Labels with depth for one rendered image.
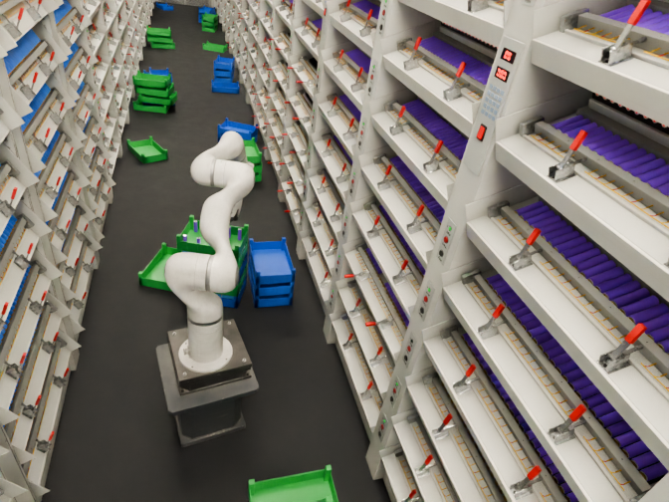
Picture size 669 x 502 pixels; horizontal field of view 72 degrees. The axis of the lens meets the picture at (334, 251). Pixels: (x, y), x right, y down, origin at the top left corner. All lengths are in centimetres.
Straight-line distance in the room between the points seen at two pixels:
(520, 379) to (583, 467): 19
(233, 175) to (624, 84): 122
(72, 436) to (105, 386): 23
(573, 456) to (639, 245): 41
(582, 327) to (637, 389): 13
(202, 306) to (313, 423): 76
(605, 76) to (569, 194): 19
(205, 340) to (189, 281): 25
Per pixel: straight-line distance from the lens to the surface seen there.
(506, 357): 111
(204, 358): 173
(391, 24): 164
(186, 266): 151
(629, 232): 83
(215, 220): 158
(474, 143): 111
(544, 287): 99
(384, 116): 168
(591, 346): 91
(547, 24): 102
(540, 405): 105
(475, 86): 126
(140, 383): 220
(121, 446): 204
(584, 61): 91
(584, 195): 90
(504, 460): 120
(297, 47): 303
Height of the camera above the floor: 169
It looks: 35 degrees down
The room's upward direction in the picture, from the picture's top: 10 degrees clockwise
